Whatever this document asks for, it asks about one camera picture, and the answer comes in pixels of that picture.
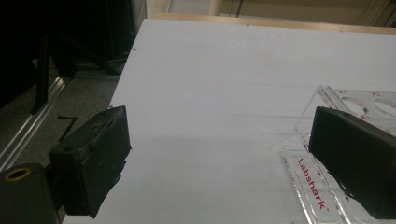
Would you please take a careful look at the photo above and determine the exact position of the aluminium rail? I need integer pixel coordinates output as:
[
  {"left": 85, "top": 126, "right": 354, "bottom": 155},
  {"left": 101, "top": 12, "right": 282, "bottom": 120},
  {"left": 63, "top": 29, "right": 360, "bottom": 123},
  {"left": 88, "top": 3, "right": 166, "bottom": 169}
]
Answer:
[{"left": 0, "top": 76, "right": 68, "bottom": 173}]

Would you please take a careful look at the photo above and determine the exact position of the black cable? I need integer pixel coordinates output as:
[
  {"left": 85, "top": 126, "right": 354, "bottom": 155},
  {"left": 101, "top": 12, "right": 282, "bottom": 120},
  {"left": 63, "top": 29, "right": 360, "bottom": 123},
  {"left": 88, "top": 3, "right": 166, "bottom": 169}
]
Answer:
[{"left": 235, "top": 0, "right": 245, "bottom": 18}]

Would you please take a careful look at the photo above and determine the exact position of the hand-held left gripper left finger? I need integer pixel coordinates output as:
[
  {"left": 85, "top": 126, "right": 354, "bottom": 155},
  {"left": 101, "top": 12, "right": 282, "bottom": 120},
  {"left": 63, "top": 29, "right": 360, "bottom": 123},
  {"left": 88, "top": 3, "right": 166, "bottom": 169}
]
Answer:
[{"left": 49, "top": 105, "right": 132, "bottom": 218}]

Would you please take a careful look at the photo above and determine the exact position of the black metal stand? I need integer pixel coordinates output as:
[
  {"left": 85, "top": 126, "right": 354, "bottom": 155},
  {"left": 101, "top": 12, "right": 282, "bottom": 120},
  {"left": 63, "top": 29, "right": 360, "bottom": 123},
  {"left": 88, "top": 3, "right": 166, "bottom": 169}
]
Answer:
[{"left": 30, "top": 29, "right": 52, "bottom": 115}]

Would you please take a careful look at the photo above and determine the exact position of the clear acrylic tube rack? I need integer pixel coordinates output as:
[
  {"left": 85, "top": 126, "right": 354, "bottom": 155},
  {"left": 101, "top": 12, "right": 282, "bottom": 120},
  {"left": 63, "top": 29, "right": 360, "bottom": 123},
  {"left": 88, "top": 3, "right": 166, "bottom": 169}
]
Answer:
[{"left": 279, "top": 84, "right": 396, "bottom": 224}]

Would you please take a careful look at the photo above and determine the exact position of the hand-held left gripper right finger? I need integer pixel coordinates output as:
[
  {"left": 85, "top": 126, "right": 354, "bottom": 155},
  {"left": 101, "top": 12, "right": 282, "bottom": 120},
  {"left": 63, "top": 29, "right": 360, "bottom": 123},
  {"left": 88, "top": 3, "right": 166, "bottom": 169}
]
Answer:
[{"left": 307, "top": 105, "right": 396, "bottom": 220}]

